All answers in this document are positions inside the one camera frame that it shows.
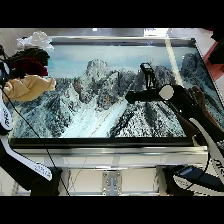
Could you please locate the pale yellow garment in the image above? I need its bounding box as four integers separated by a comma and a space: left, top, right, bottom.
2, 74, 57, 102

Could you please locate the dark red garment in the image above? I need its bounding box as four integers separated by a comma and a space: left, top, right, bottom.
14, 58, 50, 78

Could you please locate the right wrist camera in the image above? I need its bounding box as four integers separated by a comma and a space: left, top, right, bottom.
139, 62, 158, 92

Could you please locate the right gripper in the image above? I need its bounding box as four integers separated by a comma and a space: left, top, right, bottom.
133, 87, 162, 104

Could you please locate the white garment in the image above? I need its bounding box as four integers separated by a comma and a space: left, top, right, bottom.
16, 31, 55, 52

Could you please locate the black garment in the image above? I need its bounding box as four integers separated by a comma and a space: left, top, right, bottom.
5, 47, 51, 69

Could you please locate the black cable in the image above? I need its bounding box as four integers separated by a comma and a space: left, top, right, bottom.
0, 87, 71, 197

